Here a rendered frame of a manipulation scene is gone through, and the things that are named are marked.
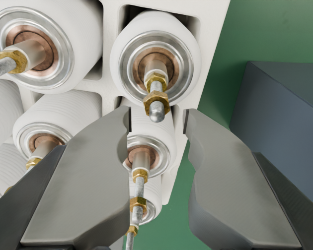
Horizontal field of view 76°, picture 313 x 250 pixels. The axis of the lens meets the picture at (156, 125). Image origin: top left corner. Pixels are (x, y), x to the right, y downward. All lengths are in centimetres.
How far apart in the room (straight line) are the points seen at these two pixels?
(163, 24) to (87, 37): 8
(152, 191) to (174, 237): 65
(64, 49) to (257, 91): 36
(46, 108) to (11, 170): 16
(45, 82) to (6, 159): 20
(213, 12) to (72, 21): 16
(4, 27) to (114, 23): 11
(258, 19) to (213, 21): 23
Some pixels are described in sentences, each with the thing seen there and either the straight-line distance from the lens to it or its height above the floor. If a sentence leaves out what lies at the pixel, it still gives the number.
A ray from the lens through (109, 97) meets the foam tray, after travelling 31.
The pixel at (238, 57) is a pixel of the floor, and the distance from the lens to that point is 50.
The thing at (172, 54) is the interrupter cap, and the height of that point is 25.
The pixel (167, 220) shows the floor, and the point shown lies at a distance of 86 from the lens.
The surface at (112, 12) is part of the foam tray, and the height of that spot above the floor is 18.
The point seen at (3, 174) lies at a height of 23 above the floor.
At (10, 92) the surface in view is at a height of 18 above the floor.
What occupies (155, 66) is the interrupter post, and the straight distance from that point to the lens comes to 19.
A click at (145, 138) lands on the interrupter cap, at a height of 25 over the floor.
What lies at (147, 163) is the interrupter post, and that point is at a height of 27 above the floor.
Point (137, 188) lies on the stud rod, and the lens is 23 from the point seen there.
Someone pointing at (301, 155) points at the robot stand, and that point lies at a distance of 35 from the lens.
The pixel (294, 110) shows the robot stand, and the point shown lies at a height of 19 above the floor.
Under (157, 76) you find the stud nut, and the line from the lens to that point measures 17.
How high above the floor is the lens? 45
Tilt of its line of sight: 57 degrees down
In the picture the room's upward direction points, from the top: 179 degrees clockwise
